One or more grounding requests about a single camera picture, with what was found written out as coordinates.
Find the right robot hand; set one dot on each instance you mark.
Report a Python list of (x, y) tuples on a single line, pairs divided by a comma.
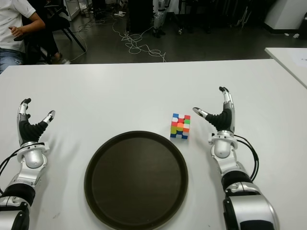
[(224, 122)]

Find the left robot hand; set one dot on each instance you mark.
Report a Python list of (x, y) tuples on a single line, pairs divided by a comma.
[(28, 131)]

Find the multicoloured Rubik's cube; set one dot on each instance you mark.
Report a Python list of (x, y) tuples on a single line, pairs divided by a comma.
[(180, 127)]

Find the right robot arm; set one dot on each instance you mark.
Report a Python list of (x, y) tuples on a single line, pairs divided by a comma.
[(223, 148)]

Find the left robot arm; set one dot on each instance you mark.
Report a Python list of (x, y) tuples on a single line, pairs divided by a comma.
[(33, 158)]

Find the white neighbouring table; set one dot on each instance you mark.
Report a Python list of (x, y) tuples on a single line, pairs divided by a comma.
[(285, 57)]

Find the white paper sheet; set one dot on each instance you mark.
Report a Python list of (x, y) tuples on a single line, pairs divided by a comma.
[(301, 62)]

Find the black wheeled stand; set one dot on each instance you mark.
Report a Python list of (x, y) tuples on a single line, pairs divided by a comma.
[(180, 30)]

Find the dark brown round tray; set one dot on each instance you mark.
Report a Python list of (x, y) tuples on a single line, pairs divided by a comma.
[(136, 179)]

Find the silver folded stand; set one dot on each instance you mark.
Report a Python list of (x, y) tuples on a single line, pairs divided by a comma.
[(244, 16)]

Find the black chair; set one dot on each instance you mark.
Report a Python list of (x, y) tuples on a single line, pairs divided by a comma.
[(55, 24)]

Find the person in white shirt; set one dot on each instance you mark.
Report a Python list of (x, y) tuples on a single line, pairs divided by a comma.
[(12, 14)]

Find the grey humanoid robot legs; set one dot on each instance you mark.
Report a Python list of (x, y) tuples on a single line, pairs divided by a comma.
[(158, 19)]

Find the white cabinet with dark base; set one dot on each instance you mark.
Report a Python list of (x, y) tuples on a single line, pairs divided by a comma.
[(287, 12)]

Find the white glass-front cabinet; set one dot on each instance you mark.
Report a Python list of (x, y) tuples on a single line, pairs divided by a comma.
[(72, 9)]

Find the black cabinet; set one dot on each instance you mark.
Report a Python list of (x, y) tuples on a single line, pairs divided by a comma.
[(141, 16)]

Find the white power strip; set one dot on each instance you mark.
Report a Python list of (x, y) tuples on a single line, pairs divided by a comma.
[(120, 14)]

